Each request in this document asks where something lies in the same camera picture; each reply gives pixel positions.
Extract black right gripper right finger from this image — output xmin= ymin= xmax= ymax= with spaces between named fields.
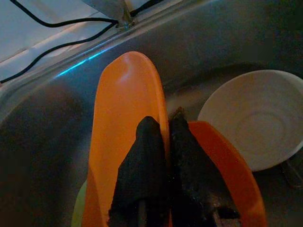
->
xmin=169 ymin=106 xmax=241 ymax=227

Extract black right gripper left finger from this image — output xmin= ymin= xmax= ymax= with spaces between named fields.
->
xmin=107 ymin=115 xmax=171 ymax=227

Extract orange plastic bowl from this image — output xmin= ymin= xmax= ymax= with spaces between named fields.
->
xmin=81 ymin=51 xmax=268 ymax=227

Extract green plate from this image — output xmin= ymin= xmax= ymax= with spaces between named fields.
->
xmin=70 ymin=178 xmax=89 ymax=227

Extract white bowl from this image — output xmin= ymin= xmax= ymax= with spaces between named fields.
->
xmin=197 ymin=69 xmax=303 ymax=172

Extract stainless steel sink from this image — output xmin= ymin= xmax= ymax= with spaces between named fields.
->
xmin=0 ymin=0 xmax=303 ymax=227

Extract steel faucet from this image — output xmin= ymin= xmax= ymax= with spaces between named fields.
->
xmin=81 ymin=0 xmax=137 ymax=31

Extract black power cable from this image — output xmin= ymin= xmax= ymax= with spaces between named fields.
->
xmin=0 ymin=22 xmax=118 ymax=84
xmin=130 ymin=0 xmax=157 ymax=17
xmin=9 ymin=0 xmax=119 ymax=28

